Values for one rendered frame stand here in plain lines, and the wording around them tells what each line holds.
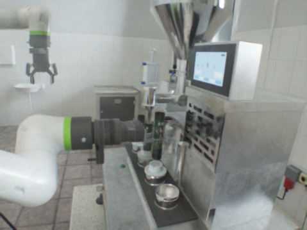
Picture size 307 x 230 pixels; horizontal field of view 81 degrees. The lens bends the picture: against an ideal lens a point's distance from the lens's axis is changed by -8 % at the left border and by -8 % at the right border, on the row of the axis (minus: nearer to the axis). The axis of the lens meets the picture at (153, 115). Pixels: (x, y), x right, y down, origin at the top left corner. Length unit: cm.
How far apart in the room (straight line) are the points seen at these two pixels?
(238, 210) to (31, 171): 50
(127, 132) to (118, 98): 302
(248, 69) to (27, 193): 50
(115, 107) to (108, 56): 111
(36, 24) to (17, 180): 75
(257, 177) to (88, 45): 388
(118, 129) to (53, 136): 16
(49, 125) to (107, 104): 305
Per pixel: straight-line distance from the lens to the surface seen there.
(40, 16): 104
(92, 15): 421
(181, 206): 60
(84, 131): 53
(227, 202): 53
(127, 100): 359
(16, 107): 452
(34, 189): 48
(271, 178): 59
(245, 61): 40
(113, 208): 60
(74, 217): 98
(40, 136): 53
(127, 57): 419
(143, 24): 431
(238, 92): 40
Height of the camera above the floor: 143
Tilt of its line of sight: 16 degrees down
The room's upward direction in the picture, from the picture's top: 4 degrees clockwise
